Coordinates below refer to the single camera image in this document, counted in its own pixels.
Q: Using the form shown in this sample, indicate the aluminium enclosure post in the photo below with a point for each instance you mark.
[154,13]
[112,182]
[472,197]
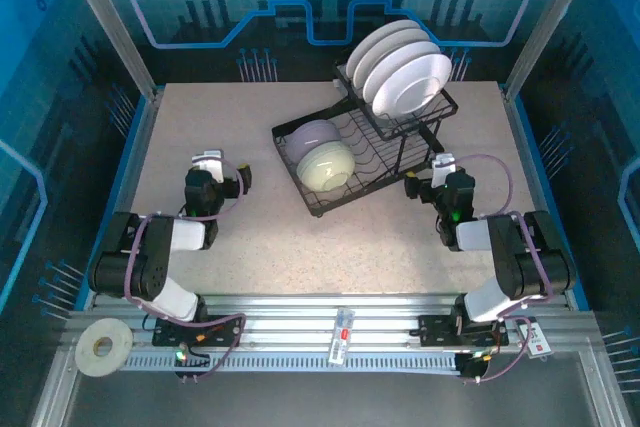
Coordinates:
[113,22]
[550,22]

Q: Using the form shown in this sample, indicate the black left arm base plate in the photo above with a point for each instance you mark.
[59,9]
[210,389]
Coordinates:
[232,337]

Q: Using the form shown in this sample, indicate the green rimmed lettered plate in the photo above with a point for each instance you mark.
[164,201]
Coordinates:
[410,87]

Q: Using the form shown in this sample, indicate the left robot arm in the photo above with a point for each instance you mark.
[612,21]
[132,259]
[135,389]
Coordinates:
[160,272]

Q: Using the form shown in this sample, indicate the purple ceramic bowl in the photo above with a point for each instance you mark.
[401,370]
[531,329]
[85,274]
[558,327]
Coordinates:
[312,137]

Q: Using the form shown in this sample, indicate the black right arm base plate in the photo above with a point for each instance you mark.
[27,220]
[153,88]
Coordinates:
[435,331]

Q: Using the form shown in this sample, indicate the pale green ceramic bowl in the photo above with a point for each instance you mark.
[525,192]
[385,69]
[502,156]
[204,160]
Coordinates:
[325,167]

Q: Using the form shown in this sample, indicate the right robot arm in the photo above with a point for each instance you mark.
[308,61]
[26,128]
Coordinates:
[520,257]

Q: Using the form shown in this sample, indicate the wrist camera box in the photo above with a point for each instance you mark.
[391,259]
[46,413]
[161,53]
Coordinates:
[442,169]
[210,164]

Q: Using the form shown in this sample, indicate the white tape roll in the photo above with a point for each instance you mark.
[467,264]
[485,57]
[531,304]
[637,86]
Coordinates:
[120,347]

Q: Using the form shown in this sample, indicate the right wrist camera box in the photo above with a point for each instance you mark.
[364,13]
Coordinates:
[442,169]

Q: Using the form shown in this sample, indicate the white ceramic plate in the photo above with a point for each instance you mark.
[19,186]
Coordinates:
[377,29]

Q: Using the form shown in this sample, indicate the black controller board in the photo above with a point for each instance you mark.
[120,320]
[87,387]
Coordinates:
[475,369]
[200,359]

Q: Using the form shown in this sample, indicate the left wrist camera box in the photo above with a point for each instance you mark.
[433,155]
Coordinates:
[210,164]

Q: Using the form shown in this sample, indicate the white tag card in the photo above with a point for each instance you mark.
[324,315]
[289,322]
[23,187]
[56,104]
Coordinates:
[537,342]

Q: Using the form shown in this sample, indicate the aluminium frame rail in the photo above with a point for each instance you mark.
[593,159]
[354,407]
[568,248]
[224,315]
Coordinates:
[290,327]

